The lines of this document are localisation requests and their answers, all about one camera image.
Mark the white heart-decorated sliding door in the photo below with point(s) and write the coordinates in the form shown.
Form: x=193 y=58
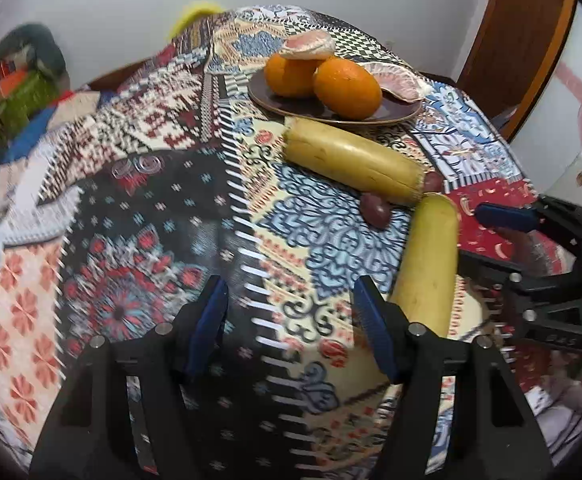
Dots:
x=576 y=85

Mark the grey pillow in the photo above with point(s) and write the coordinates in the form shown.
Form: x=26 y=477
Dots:
x=31 y=42

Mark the patterned patchwork tablecloth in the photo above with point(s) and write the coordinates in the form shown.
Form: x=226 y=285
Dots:
x=136 y=240

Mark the dark red jujube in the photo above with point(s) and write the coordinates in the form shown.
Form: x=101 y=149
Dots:
x=375 y=210
x=433 y=183

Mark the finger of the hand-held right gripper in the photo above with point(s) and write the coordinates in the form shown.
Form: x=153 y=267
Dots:
x=506 y=216
x=516 y=270

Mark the large orange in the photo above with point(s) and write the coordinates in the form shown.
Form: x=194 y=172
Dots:
x=348 y=90
x=288 y=77

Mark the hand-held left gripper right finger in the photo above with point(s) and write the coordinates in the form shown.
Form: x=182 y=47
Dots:
x=371 y=325

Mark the peeled sugarcane piece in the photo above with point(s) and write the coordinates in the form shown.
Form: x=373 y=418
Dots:
x=431 y=260
x=351 y=160

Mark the blue and cream quilt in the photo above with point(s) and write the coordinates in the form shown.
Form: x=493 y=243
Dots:
x=31 y=135

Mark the white printed box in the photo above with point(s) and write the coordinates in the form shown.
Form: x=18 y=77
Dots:
x=581 y=177

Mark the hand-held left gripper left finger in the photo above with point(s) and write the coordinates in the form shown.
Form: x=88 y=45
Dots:
x=208 y=325

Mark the peeled pomelo segment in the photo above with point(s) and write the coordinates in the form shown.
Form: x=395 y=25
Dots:
x=396 y=82
x=308 y=45

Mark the dark purple plate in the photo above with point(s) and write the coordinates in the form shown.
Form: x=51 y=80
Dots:
x=301 y=107

